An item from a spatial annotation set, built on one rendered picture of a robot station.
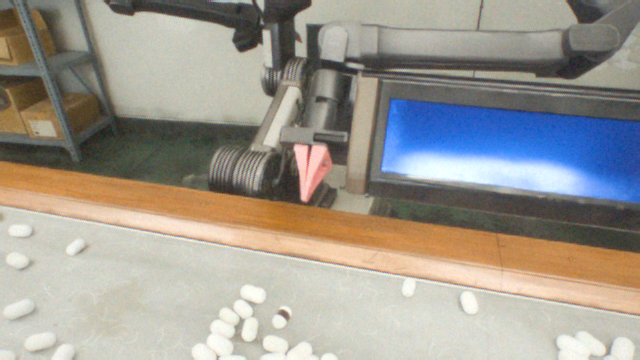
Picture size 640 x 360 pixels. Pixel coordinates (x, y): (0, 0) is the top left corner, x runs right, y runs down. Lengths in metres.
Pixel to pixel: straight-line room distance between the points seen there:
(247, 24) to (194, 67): 1.42
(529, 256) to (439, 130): 0.47
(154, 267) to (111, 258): 0.08
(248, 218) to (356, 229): 0.19
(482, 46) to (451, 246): 0.31
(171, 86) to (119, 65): 0.35
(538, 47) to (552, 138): 0.46
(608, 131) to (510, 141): 0.05
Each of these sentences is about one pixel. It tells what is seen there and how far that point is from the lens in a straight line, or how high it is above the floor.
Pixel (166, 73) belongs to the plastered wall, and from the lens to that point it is 2.83.
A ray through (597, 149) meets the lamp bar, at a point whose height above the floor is 1.08.
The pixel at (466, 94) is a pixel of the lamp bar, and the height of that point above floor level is 1.10.
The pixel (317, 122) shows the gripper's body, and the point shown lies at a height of 0.95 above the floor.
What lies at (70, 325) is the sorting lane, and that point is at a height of 0.74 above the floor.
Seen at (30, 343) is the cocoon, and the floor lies 0.76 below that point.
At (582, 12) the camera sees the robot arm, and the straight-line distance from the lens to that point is 0.80.
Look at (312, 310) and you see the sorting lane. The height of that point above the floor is 0.74.
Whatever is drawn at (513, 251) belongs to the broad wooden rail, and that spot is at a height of 0.76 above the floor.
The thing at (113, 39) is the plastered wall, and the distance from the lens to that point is 2.95.
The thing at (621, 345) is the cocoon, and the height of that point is 0.76.
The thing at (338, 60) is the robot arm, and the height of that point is 1.02.
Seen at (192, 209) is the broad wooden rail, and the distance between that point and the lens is 0.76.
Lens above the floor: 1.19
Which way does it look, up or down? 32 degrees down
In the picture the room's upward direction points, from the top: straight up
